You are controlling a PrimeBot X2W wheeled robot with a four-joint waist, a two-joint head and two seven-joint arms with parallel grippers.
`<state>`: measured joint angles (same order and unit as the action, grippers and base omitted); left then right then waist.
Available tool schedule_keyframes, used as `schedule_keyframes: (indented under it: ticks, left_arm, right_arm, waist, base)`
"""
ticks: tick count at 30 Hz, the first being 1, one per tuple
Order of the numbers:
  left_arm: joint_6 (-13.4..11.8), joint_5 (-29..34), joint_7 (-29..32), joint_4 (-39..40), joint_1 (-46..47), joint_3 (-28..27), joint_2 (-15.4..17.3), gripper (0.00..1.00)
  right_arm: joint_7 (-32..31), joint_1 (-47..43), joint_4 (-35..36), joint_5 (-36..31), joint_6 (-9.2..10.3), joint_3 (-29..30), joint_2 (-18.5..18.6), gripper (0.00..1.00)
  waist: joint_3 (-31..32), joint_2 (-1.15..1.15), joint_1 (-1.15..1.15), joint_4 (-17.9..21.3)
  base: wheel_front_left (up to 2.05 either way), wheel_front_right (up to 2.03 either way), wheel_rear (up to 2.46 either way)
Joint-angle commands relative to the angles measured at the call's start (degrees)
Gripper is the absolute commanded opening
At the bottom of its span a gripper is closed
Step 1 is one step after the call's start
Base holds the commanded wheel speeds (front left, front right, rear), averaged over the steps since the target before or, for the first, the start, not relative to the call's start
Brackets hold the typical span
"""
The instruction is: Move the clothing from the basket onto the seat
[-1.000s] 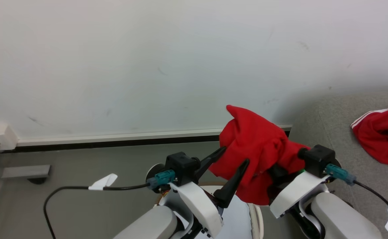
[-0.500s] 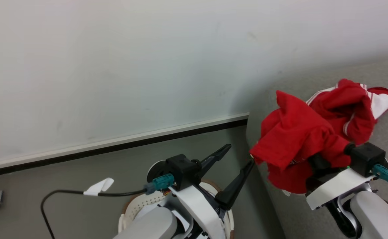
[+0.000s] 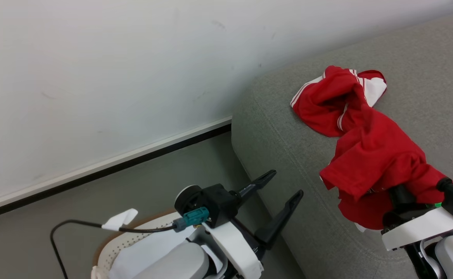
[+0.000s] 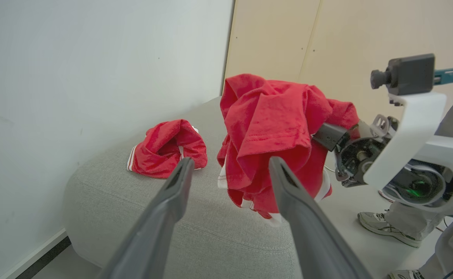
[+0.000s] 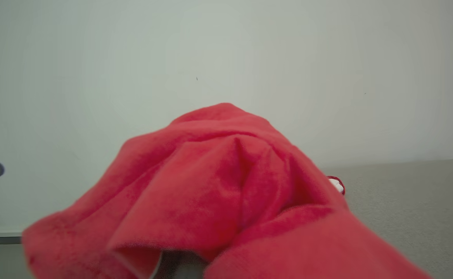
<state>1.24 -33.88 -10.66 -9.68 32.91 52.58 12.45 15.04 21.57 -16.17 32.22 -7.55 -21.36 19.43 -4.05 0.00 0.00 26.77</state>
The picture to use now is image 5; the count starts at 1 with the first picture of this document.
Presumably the red fleece garment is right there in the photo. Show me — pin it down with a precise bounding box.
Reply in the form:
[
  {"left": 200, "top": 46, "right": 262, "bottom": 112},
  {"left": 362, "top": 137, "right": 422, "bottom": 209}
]
[{"left": 21, "top": 102, "right": 434, "bottom": 279}]

